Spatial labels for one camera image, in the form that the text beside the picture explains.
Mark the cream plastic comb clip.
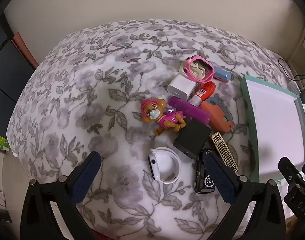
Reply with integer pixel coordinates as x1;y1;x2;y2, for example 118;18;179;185
179;59;208;77

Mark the grey floral blanket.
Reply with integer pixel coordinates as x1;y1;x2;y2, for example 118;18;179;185
6;19;305;240

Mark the purple tube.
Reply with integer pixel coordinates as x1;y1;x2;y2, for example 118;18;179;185
169;96;210;125

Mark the pink toy watch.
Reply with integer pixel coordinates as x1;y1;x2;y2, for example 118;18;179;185
185;54;215;83

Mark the salmon blue toy knife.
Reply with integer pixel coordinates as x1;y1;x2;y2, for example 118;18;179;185
200;97;235;133

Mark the black toy car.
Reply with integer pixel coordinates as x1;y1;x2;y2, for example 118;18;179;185
194;149;215;194

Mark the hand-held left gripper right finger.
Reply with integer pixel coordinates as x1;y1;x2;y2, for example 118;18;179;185
204;151;286;240

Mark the gold black patterned lighter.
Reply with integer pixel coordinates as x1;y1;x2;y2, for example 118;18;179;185
211;131;239;174

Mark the light blue plug adapter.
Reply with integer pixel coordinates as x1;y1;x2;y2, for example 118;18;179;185
214;66;231;83

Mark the black charging cable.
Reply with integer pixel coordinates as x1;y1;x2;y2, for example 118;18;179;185
279;59;305;90

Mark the teal white box lid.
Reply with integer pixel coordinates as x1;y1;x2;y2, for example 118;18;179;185
240;75;305;183

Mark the green box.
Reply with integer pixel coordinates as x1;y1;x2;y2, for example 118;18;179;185
0;132;10;157

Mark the dark cabinet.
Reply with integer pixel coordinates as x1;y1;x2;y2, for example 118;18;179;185
0;12;38;105

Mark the white charger cube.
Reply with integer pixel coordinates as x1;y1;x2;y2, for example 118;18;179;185
167;72;196;98

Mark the white smartwatch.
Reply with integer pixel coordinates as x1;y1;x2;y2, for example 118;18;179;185
148;147;180;184

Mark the black power adapter box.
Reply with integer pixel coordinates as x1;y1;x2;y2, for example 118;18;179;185
173;119;213;159

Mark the pink pup toy figure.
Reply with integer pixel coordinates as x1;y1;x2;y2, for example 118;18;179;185
141;98;186;137

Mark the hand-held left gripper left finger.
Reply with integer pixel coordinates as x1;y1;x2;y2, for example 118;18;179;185
20;151;102;240

